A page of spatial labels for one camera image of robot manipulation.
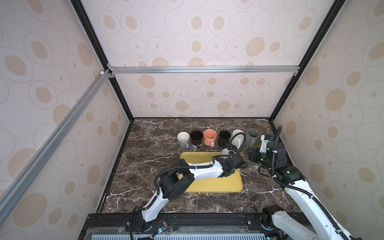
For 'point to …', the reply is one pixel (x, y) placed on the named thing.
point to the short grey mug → (183, 138)
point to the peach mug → (210, 137)
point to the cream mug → (225, 151)
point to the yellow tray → (232, 184)
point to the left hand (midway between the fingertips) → (233, 161)
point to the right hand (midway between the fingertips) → (250, 148)
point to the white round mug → (238, 140)
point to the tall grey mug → (252, 137)
